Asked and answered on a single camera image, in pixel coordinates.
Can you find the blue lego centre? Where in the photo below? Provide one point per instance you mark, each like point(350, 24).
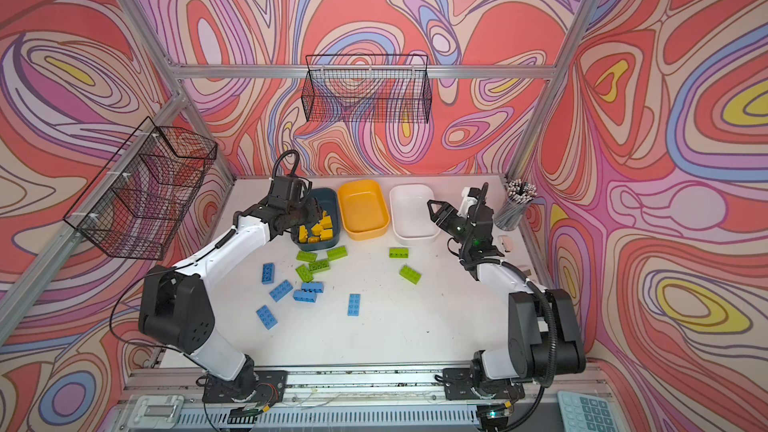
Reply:
point(354, 303)

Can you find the yellow long lego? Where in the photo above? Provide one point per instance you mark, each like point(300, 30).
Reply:
point(326, 223)

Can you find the blue lego far left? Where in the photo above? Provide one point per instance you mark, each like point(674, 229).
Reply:
point(268, 273)

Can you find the green lego middle cluster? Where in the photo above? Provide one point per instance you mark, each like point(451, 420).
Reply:
point(319, 266)

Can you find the green lego upper right cluster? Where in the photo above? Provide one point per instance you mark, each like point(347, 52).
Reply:
point(337, 253)

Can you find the teal calculator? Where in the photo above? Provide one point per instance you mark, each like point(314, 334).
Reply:
point(582, 413)

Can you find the back wall wire basket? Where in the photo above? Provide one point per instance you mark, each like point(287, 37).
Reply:
point(367, 88)

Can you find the dark teal plastic bin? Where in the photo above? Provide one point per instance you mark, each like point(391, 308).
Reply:
point(328, 201)

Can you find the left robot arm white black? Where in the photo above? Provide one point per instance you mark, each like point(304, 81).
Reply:
point(176, 309)

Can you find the yellow plastic bin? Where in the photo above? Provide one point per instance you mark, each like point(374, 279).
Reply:
point(363, 209)

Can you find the green lego plate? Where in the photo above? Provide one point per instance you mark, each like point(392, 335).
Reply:
point(410, 274)

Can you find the blue lego bottom left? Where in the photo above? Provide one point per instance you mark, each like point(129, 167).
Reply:
point(266, 317)

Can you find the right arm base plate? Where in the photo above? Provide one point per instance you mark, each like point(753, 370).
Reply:
point(467, 383)

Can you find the cup of pens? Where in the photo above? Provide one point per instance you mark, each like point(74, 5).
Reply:
point(519, 195)

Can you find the left wall wire basket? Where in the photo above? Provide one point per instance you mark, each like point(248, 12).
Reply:
point(162, 169)

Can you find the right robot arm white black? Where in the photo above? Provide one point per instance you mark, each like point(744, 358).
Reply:
point(543, 338)

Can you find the white plastic bin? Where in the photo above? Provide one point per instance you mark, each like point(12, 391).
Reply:
point(411, 221)

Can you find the blue lego stacked lower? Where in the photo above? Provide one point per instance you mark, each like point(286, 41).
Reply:
point(301, 295)

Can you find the front aluminium rail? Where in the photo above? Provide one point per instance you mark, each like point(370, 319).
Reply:
point(370, 397)

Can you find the wall wire basket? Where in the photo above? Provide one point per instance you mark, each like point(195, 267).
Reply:
point(367, 88)
point(162, 169)

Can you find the grey metal handle plate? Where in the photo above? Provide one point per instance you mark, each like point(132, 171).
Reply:
point(159, 412)

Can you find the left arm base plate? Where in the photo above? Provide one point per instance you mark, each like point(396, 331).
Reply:
point(266, 387)

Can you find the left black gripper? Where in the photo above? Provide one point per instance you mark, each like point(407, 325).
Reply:
point(313, 209)

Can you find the blue lego stacked upper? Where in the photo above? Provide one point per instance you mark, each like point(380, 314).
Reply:
point(315, 287)

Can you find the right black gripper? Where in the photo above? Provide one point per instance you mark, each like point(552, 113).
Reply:
point(440, 213)

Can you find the blue lego stacked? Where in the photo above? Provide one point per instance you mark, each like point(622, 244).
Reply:
point(315, 287)
point(301, 295)

